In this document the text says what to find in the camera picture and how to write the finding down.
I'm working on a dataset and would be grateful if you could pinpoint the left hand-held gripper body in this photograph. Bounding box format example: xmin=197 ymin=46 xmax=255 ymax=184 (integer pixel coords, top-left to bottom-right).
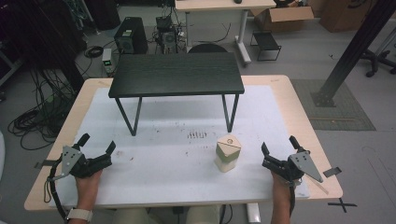
xmin=48 ymin=145 xmax=113 ymax=182

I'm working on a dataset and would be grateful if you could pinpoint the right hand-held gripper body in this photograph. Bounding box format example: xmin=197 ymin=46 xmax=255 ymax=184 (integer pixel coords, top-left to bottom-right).
xmin=262 ymin=150 xmax=324 ymax=184

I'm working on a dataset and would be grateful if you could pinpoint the small wooden block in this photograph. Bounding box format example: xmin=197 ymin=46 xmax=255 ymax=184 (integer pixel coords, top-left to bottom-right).
xmin=214 ymin=133 xmax=243 ymax=174

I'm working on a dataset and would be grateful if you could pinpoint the person's left hand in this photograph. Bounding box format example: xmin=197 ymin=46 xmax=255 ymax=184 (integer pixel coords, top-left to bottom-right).
xmin=74 ymin=169 xmax=104 ymax=211

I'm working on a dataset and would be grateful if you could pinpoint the person's right hand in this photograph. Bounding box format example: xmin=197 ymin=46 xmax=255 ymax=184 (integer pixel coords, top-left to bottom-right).
xmin=271 ymin=171 xmax=296 ymax=207

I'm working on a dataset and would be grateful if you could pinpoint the light wooden table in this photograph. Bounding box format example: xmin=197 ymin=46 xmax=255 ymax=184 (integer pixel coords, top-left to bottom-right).
xmin=23 ymin=74 xmax=344 ymax=213

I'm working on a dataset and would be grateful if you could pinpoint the black tape strip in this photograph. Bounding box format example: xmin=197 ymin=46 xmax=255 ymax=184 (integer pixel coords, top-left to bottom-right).
xmin=322 ymin=166 xmax=343 ymax=178

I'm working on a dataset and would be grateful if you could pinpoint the white wrist watch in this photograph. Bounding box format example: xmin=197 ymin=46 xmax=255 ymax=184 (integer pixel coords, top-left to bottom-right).
xmin=65 ymin=207 xmax=94 ymax=223

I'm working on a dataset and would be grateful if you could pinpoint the grey floor mat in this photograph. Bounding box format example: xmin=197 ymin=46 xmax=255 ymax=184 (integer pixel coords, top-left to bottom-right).
xmin=290 ymin=78 xmax=377 ymax=132

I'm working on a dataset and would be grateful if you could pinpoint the white table leg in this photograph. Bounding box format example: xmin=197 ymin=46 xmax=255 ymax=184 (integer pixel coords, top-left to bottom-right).
xmin=246 ymin=203 xmax=262 ymax=224

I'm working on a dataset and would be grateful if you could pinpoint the black tape cross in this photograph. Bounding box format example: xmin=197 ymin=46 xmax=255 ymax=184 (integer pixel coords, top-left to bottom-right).
xmin=327 ymin=197 xmax=358 ymax=214

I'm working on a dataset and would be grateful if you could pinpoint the white table mat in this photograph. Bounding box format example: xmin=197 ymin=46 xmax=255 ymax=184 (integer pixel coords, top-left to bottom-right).
xmin=49 ymin=84 xmax=311 ymax=209

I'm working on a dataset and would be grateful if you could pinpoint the person's left leg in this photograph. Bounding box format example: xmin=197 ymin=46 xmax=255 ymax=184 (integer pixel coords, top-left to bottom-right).
xmin=111 ymin=207 xmax=150 ymax=224

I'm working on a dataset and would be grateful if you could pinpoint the person's leg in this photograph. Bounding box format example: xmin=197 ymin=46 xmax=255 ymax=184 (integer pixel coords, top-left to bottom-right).
xmin=185 ymin=204 xmax=221 ymax=224
xmin=111 ymin=207 xmax=150 ymax=224

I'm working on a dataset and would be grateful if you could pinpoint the white power supply unit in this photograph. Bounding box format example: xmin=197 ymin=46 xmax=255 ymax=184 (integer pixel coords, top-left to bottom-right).
xmin=102 ymin=48 xmax=117 ymax=77

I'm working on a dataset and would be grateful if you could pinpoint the person's right leg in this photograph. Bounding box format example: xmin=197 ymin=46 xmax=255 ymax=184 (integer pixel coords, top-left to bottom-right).
xmin=185 ymin=204 xmax=221 ymax=224

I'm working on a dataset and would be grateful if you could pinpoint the small black wooden shelf table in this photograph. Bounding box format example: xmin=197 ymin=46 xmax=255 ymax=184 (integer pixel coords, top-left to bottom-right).
xmin=107 ymin=51 xmax=246 ymax=137

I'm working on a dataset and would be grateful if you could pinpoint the small black metal stand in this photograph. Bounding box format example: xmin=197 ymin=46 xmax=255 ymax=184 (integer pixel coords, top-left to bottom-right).
xmin=249 ymin=30 xmax=283 ymax=63

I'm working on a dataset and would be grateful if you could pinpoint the black computer tower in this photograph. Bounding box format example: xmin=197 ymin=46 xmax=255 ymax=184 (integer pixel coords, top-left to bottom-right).
xmin=113 ymin=16 xmax=149 ymax=56

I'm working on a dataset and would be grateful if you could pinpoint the black curtain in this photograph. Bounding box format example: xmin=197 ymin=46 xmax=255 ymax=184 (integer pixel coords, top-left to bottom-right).
xmin=0 ymin=0 xmax=89 ymax=94

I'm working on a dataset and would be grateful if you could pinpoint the black round chair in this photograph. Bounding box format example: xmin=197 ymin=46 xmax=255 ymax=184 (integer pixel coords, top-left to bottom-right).
xmin=188 ymin=43 xmax=229 ymax=54

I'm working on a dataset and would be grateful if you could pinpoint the black office chair base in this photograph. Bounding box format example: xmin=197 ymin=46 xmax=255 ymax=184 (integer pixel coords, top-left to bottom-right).
xmin=360 ymin=49 xmax=396 ymax=78

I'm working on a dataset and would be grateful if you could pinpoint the open cardboard box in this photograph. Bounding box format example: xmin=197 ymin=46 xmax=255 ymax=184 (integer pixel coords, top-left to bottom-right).
xmin=250 ymin=5 xmax=316 ymax=34

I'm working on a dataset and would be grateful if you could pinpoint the large closed cardboard box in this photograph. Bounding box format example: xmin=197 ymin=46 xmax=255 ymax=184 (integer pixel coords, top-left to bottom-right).
xmin=318 ymin=0 xmax=379 ymax=34

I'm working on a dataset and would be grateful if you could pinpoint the white desk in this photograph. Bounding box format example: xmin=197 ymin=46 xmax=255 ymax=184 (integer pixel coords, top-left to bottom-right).
xmin=174 ymin=0 xmax=277 ymax=65

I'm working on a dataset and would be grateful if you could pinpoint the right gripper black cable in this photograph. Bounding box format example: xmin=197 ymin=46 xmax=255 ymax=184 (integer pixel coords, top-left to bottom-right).
xmin=288 ymin=180 xmax=304 ymax=218

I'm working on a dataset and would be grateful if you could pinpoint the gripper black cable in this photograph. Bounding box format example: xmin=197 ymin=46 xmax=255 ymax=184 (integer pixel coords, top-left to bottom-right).
xmin=43 ymin=157 xmax=69 ymax=222
xmin=288 ymin=180 xmax=304 ymax=218

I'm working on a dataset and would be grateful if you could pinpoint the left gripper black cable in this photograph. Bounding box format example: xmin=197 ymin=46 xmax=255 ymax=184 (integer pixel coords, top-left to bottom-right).
xmin=43 ymin=157 xmax=69 ymax=222

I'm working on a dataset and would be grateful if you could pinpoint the bundle of black floor cables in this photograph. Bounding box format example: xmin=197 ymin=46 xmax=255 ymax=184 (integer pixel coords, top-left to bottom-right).
xmin=7 ymin=66 xmax=82 ymax=151

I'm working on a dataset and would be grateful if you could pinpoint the coiled black cable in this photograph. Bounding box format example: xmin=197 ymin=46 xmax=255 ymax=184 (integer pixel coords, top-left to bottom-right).
xmin=83 ymin=45 xmax=105 ymax=59

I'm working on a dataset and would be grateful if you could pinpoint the black metal post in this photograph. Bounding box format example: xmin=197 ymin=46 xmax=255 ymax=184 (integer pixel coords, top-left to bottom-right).
xmin=311 ymin=0 xmax=396 ymax=108

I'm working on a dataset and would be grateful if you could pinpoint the open frame computer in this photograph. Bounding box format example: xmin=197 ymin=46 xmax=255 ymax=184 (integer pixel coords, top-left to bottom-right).
xmin=154 ymin=15 xmax=187 ymax=54

